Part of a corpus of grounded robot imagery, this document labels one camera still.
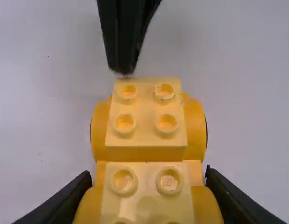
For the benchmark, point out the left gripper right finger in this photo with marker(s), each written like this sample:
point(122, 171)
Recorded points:
point(240, 200)

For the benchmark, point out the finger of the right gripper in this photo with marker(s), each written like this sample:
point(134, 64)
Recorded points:
point(125, 35)

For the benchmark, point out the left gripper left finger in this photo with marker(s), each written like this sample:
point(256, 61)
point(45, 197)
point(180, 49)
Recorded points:
point(58, 200)

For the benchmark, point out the yellow toy car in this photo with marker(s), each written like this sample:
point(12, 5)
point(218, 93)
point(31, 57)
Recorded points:
point(146, 144)

